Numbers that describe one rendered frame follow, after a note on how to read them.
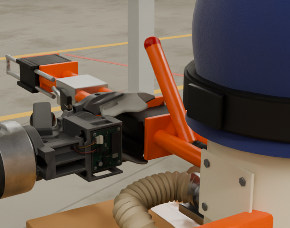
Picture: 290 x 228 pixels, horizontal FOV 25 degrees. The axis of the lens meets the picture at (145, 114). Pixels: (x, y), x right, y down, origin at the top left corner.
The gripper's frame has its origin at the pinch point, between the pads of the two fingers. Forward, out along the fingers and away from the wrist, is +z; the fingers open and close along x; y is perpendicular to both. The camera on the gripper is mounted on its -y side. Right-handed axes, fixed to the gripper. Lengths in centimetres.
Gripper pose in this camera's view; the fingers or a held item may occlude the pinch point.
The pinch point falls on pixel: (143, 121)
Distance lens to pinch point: 94.6
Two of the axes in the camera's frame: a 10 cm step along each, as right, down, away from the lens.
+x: 0.0, -9.5, -3.0
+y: 5.9, 2.4, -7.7
